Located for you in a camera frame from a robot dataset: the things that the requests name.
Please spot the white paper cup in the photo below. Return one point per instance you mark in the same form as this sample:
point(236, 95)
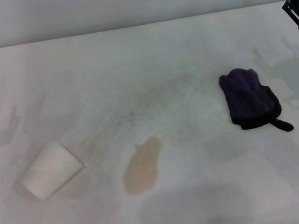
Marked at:
point(50, 169)

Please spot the purple rag with black trim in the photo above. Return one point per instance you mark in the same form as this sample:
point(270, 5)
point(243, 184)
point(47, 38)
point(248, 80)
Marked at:
point(246, 97)

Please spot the brown water stain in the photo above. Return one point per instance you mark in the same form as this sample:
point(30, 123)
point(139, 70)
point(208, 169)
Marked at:
point(142, 167)

